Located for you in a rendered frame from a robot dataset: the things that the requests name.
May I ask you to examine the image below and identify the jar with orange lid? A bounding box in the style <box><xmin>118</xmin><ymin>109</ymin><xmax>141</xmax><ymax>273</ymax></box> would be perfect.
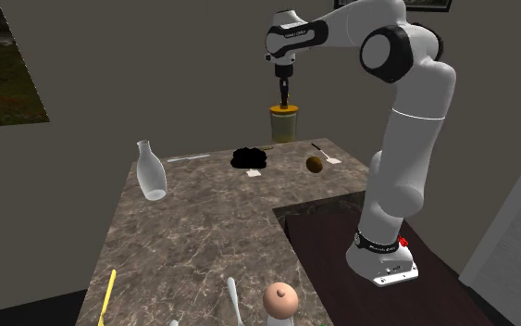
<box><xmin>268</xmin><ymin>103</ymin><xmax>300</xmax><ymax>144</ymax></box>

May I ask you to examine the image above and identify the black lumpy object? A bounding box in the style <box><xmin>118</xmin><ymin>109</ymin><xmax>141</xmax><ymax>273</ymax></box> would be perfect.
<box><xmin>230</xmin><ymin>146</ymin><xmax>268</xmax><ymax>170</ymax></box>

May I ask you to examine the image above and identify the brown kiwi fruit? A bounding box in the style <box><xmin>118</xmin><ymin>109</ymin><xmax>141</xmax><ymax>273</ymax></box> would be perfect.
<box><xmin>305</xmin><ymin>155</ymin><xmax>324</xmax><ymax>175</ymax></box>

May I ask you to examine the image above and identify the pale grey thin rod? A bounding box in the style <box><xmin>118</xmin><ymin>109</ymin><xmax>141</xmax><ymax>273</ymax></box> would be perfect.
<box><xmin>166</xmin><ymin>154</ymin><xmax>212</xmax><ymax>164</ymax></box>

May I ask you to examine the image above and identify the clear glass bottle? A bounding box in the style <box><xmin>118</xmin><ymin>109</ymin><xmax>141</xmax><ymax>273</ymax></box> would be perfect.
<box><xmin>135</xmin><ymin>139</ymin><xmax>168</xmax><ymax>203</ymax></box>

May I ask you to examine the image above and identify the dark maroon robot stand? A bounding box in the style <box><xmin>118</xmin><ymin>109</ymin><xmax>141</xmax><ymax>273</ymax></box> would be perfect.
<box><xmin>272</xmin><ymin>190</ymin><xmax>496</xmax><ymax>326</ymax></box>

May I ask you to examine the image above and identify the pink bald-headed figure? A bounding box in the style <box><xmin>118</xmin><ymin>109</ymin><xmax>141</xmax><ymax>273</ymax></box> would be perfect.
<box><xmin>262</xmin><ymin>282</ymin><xmax>301</xmax><ymax>326</ymax></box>

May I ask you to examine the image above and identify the white spoon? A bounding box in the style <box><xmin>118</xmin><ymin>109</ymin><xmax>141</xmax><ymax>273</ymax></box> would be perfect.
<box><xmin>226</xmin><ymin>276</ymin><xmax>246</xmax><ymax>326</ymax></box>

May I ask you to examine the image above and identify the yellow utensil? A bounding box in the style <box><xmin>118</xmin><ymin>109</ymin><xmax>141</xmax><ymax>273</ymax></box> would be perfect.
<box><xmin>96</xmin><ymin>269</ymin><xmax>118</xmax><ymax>326</ymax></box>

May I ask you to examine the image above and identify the black-handled white spatula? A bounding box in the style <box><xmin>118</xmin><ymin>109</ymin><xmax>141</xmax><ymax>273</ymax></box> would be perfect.
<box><xmin>310</xmin><ymin>142</ymin><xmax>342</xmax><ymax>166</ymax></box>

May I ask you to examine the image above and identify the dark-framed wall picture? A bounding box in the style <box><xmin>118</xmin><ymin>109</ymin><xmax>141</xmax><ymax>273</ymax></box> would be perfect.
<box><xmin>333</xmin><ymin>0</ymin><xmax>453</xmax><ymax>14</ymax></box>

